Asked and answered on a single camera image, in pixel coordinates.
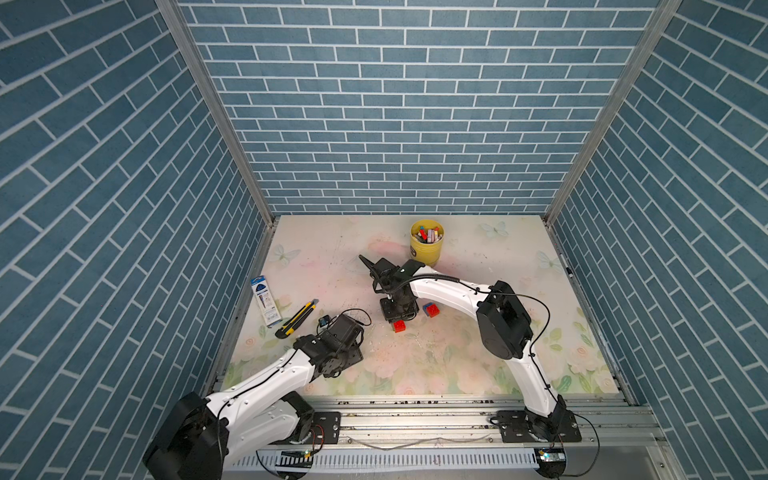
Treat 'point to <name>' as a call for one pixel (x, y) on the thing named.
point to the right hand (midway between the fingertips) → (393, 324)
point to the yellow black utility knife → (287, 329)
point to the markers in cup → (428, 236)
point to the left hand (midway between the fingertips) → (360, 358)
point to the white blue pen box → (265, 300)
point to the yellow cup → (427, 254)
